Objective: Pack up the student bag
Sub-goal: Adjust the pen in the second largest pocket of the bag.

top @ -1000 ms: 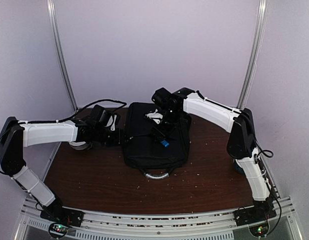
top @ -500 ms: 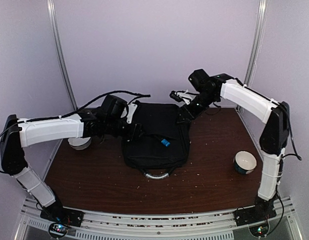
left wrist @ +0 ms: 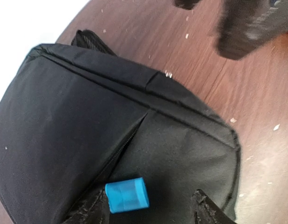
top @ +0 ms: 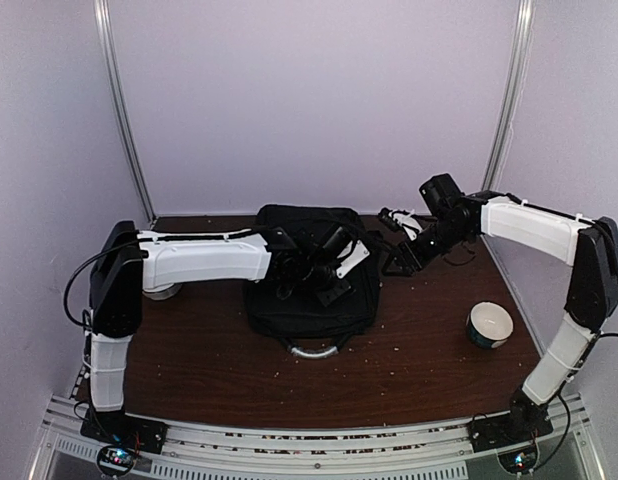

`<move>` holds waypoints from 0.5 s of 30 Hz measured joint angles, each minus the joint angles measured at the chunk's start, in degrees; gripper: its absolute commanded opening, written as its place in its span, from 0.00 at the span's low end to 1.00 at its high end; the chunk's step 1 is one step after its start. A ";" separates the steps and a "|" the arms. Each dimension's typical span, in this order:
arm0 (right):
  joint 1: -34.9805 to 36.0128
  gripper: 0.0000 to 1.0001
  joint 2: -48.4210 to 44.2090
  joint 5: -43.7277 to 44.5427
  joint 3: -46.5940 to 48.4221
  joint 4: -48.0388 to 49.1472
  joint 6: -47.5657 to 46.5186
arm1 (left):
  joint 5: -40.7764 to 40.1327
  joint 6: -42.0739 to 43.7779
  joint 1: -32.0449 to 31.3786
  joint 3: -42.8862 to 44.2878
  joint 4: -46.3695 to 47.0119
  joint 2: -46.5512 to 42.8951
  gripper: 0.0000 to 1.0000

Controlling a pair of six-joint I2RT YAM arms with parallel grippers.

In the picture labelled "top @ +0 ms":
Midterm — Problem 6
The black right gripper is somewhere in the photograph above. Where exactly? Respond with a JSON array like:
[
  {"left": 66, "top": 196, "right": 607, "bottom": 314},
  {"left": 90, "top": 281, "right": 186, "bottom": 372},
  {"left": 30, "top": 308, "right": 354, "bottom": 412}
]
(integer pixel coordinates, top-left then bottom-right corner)
[{"left": 382, "top": 216, "right": 472, "bottom": 276}]

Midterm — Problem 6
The black student backpack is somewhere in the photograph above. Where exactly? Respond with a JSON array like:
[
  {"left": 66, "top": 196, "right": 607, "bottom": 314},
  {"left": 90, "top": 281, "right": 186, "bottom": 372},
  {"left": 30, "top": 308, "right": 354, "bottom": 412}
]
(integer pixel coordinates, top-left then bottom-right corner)
[{"left": 242, "top": 204, "right": 387, "bottom": 358}]

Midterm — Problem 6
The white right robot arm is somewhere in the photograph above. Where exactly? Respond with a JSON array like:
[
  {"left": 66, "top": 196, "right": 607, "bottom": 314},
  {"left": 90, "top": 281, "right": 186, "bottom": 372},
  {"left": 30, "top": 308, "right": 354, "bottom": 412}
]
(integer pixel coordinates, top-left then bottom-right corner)
[{"left": 378, "top": 191, "right": 618, "bottom": 442}]

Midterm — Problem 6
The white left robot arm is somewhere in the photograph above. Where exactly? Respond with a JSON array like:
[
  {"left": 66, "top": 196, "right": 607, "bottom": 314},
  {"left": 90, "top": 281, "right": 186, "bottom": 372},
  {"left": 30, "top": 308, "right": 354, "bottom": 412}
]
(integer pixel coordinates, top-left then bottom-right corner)
[{"left": 77, "top": 221, "right": 369, "bottom": 444}]

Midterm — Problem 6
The blue white ceramic bowl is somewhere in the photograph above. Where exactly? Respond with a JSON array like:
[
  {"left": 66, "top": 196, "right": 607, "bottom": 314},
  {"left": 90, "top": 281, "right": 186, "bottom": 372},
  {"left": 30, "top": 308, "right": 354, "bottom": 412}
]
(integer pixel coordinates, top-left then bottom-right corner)
[{"left": 465, "top": 302, "right": 514, "bottom": 350}]

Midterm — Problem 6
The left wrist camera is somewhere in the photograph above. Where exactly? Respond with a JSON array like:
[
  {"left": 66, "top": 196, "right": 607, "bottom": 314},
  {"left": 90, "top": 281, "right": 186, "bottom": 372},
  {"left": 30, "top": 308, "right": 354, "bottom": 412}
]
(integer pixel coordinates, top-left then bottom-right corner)
[{"left": 320, "top": 225, "right": 357, "bottom": 262}]

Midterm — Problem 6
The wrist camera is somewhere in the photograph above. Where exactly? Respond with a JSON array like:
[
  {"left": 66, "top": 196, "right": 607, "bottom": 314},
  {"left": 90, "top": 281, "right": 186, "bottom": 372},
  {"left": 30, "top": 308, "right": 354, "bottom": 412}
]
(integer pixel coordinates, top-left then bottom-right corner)
[
  {"left": 320, "top": 225, "right": 357, "bottom": 262},
  {"left": 419, "top": 173, "right": 464, "bottom": 218}
]

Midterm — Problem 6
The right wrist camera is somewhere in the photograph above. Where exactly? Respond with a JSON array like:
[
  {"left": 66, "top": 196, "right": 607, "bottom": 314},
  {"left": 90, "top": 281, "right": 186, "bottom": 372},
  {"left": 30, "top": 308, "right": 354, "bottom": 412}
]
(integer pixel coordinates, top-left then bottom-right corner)
[{"left": 419, "top": 173, "right": 464, "bottom": 218}]

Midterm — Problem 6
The right aluminium corner post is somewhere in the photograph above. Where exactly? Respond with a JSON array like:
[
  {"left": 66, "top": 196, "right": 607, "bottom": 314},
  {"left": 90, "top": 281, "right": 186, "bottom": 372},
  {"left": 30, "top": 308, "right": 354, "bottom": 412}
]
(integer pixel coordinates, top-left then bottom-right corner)
[{"left": 481, "top": 0, "right": 536, "bottom": 190}]

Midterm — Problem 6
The aluminium corner post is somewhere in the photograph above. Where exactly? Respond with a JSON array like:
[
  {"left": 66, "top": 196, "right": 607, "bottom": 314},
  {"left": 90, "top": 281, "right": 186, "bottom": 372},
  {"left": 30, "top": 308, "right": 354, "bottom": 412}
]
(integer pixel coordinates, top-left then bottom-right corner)
[
  {"left": 93, "top": 0, "right": 158, "bottom": 226},
  {"left": 481, "top": 0, "right": 536, "bottom": 190}
]

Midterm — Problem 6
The left aluminium corner post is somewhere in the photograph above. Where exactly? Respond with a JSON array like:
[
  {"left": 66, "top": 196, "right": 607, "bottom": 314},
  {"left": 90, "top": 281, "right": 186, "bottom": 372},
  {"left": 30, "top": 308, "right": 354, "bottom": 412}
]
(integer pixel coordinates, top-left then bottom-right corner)
[{"left": 93, "top": 0, "right": 158, "bottom": 226}]

